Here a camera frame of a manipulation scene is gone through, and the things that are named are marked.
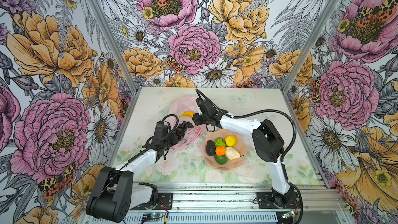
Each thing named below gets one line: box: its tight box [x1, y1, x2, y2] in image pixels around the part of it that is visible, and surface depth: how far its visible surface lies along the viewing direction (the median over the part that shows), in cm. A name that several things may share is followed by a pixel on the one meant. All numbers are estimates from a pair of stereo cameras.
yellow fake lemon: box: [224, 134, 237, 147], surface depth 89 cm
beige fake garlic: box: [224, 146, 241, 161], surface depth 85 cm
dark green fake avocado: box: [214, 154, 228, 165], surface depth 84 cm
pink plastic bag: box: [168, 95, 205, 152], surface depth 96 cm
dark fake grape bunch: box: [175, 120, 194, 140], surface depth 98 cm
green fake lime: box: [214, 137, 227, 148], surface depth 89 cm
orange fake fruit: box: [215, 146, 226, 157], surface depth 84 cm
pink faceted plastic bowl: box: [200, 128, 249, 172], surface depth 86 cm
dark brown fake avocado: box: [205, 140, 216, 157], surface depth 87 cm
